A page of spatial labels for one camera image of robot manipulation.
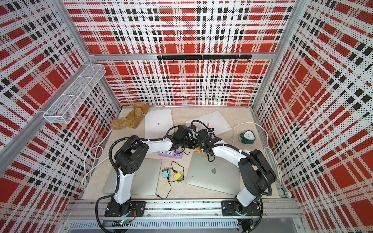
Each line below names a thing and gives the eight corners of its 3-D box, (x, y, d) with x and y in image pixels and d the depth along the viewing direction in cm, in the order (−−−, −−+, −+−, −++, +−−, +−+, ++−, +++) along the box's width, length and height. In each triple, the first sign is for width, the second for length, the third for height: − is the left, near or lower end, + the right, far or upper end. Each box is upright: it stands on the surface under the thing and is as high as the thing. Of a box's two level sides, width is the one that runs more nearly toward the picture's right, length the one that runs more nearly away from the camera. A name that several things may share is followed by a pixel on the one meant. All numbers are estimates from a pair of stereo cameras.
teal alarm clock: (241, 143, 100) (243, 140, 96) (239, 133, 105) (240, 130, 102) (254, 143, 100) (256, 140, 96) (251, 133, 105) (253, 130, 102)
